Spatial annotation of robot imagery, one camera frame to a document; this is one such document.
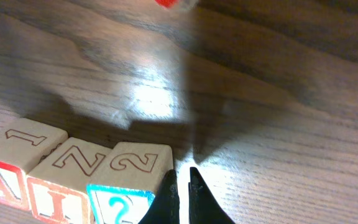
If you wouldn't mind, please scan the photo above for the red I block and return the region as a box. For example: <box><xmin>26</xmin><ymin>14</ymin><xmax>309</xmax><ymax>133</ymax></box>
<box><xmin>27</xmin><ymin>138</ymin><xmax>111</xmax><ymax>224</ymax></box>

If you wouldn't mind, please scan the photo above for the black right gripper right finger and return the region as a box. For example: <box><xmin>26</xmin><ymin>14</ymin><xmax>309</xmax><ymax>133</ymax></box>
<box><xmin>188</xmin><ymin>167</ymin><xmax>234</xmax><ymax>224</ymax></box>

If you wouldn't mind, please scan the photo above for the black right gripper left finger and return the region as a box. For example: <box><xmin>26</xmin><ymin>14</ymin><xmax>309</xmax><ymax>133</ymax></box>
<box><xmin>139</xmin><ymin>169</ymin><xmax>180</xmax><ymax>224</ymax></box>

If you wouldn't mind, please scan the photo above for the red A block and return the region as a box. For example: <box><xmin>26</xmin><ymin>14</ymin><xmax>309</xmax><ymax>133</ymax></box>
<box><xmin>0</xmin><ymin>118</ymin><xmax>68</xmax><ymax>211</ymax></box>

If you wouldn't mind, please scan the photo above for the blue 2 block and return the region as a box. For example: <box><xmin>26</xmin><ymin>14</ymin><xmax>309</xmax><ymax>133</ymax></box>
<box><xmin>86</xmin><ymin>142</ymin><xmax>173</xmax><ymax>224</ymax></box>

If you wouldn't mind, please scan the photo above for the red E block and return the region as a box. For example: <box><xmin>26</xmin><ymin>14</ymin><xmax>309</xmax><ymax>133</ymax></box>
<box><xmin>154</xmin><ymin>0</ymin><xmax>198</xmax><ymax>10</ymax></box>

